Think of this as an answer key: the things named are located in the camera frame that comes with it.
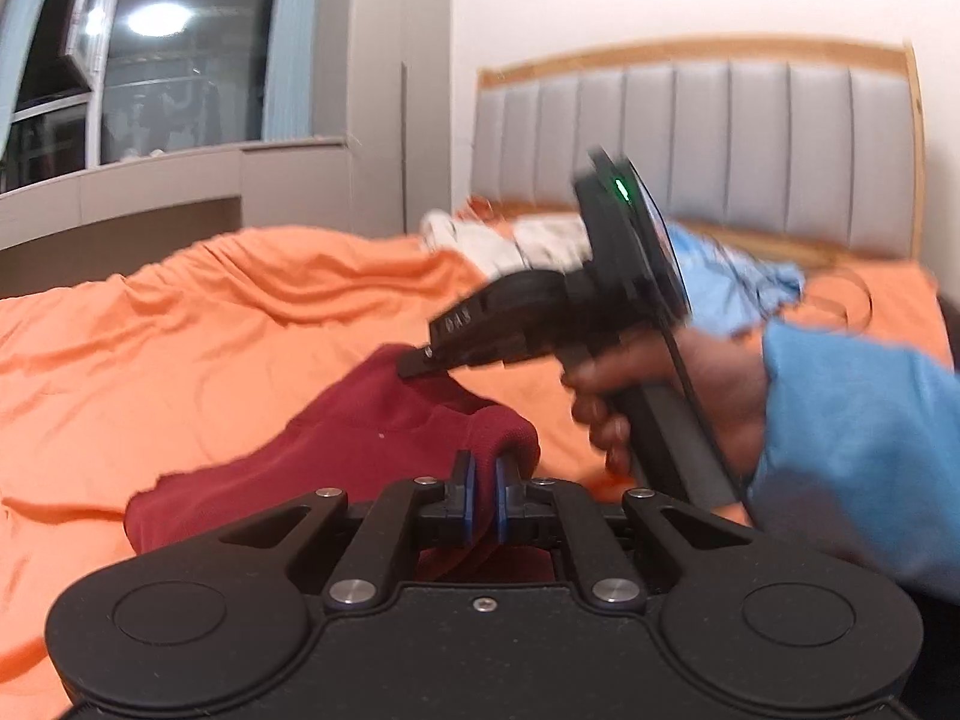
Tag light blue crumpled cloth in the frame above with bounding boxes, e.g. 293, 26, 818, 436
666, 223, 808, 332

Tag person's right hand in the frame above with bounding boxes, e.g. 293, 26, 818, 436
562, 326, 771, 482

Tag grey closed tall wardrobe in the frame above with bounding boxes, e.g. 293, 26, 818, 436
311, 0, 455, 237

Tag large glass window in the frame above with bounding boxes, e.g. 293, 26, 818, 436
0, 0, 282, 192

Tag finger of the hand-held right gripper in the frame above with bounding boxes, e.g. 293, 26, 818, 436
396, 291, 490, 382

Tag grey window sill unit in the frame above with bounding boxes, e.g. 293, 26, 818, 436
0, 136, 350, 301

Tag open metal window sash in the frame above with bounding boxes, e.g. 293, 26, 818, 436
64, 0, 127, 77

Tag grey padded wooden headboard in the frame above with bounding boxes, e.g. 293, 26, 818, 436
469, 36, 932, 263

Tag dark red long-sleeved shirt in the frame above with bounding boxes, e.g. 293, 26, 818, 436
124, 343, 562, 584

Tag orange bed blanket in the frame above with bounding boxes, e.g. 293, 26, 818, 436
0, 216, 953, 720

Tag light blue curtain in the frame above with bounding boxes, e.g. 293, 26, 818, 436
0, 0, 53, 173
261, 0, 317, 142

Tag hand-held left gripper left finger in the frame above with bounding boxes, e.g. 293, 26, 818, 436
217, 450, 479, 610

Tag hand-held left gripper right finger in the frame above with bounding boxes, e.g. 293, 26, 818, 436
493, 457, 757, 610

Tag beige crumpled clothes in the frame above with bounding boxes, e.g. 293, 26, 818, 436
418, 210, 595, 280

